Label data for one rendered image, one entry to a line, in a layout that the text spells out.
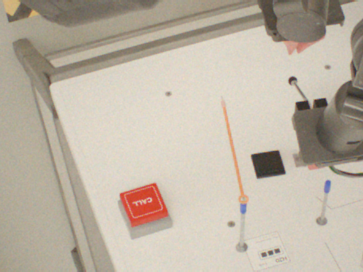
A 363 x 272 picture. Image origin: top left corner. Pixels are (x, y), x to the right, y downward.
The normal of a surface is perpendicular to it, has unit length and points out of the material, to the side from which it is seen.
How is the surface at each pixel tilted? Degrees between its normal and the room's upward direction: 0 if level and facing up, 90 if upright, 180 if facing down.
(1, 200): 0
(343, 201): 55
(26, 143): 0
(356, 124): 31
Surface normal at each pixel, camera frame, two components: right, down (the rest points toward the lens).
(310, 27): -0.17, 0.86
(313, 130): 0.05, -0.28
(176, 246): -0.03, -0.65
